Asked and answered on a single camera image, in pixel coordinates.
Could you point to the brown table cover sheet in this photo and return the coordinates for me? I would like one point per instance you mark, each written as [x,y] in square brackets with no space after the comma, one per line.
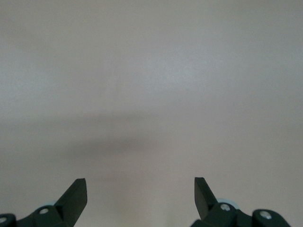
[151,71]

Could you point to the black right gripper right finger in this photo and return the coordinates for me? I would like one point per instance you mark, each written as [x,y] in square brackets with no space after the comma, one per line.
[213,212]

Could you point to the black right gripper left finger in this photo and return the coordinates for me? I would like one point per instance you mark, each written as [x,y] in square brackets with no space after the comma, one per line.
[68,208]

